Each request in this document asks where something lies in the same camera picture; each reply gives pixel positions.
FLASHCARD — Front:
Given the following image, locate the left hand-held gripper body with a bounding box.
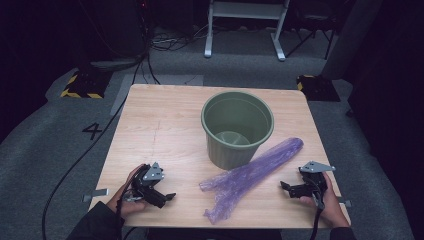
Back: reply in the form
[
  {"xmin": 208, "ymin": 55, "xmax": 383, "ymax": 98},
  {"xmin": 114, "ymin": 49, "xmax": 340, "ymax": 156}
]
[{"xmin": 131, "ymin": 162, "xmax": 168, "ymax": 209}]

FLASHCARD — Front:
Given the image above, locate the green plastic bin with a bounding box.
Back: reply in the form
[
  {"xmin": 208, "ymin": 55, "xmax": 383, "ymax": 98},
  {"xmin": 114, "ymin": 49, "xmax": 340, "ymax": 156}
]
[{"xmin": 200, "ymin": 90, "xmax": 275, "ymax": 171}]

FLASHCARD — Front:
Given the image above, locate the purple plastic bag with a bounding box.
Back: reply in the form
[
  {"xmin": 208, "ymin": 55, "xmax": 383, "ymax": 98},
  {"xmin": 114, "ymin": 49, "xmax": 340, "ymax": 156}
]
[{"xmin": 199, "ymin": 137, "xmax": 305, "ymax": 225}]

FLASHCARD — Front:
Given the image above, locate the right hand-held gripper cable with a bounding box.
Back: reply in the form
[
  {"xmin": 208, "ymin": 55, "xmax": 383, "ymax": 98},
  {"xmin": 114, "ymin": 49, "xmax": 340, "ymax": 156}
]
[{"xmin": 309, "ymin": 186, "xmax": 326, "ymax": 240}]

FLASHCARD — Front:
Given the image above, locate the white metal stand frame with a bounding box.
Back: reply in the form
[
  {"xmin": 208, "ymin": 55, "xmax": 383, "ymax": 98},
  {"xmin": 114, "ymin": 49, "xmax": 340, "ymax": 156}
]
[{"xmin": 203, "ymin": 0, "xmax": 291, "ymax": 62}]

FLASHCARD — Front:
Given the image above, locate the black tripod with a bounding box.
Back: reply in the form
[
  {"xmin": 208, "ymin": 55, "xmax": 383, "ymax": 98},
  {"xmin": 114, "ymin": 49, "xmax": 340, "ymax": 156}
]
[{"xmin": 284, "ymin": 16, "xmax": 336, "ymax": 60}]

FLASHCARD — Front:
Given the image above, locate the person's left hand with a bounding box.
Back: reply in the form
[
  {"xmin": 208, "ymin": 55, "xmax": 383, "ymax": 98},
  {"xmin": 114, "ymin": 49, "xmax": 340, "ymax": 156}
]
[{"xmin": 106, "ymin": 164, "xmax": 148, "ymax": 220}]

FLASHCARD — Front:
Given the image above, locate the long black floor cable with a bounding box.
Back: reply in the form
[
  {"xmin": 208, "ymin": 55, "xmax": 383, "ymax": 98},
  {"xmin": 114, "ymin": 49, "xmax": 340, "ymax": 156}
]
[{"xmin": 41, "ymin": 53, "xmax": 151, "ymax": 240}]

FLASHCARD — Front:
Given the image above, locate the grey pillar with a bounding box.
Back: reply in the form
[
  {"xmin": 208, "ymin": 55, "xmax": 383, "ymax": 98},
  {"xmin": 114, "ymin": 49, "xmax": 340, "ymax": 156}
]
[{"xmin": 320, "ymin": 0, "xmax": 384, "ymax": 80}]

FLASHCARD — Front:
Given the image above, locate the hand-held gripper cable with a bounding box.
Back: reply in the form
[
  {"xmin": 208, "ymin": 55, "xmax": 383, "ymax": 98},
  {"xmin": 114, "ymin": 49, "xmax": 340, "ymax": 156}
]
[
  {"xmin": 114, "ymin": 186, "xmax": 138, "ymax": 240},
  {"xmin": 309, "ymin": 186, "xmax": 326, "ymax": 240}
]

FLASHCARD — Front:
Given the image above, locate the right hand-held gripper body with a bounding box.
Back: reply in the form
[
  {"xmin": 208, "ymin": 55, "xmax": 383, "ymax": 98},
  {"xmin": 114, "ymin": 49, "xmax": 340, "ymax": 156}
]
[{"xmin": 298, "ymin": 161, "xmax": 336, "ymax": 209}]

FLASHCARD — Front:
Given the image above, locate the left hand-held gripper cable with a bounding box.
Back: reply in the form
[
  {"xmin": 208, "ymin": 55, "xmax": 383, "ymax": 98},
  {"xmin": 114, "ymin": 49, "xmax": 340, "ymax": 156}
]
[{"xmin": 114, "ymin": 186, "xmax": 138, "ymax": 240}]

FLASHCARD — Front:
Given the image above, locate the person's right hand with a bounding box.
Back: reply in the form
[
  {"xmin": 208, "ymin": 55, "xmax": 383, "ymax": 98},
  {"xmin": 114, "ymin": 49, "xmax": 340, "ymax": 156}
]
[{"xmin": 298, "ymin": 173, "xmax": 351, "ymax": 228}]

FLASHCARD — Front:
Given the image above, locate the bundle of floor cables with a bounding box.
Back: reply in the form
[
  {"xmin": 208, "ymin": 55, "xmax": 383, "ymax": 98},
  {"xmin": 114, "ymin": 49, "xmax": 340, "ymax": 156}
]
[{"xmin": 149, "ymin": 24, "xmax": 214, "ymax": 53}]

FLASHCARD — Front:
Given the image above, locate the black yellow striped base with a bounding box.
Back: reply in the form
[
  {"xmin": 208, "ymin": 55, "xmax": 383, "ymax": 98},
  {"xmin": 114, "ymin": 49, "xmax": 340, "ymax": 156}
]
[
  {"xmin": 60, "ymin": 68, "xmax": 113, "ymax": 100},
  {"xmin": 296, "ymin": 74, "xmax": 342, "ymax": 103}
]

